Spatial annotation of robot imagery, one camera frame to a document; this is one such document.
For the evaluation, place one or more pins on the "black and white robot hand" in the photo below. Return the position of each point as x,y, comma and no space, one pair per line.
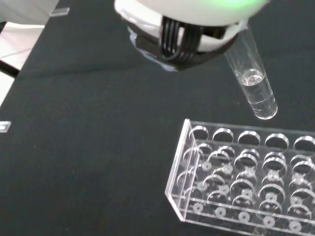
187,22

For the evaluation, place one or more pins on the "small clear acrylic block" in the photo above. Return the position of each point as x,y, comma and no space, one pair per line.
4,126
59,12

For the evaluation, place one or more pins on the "clear acrylic test tube rack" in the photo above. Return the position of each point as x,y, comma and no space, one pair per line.
246,179

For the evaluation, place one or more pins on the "black bench cloth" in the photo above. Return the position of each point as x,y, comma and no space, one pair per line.
98,137

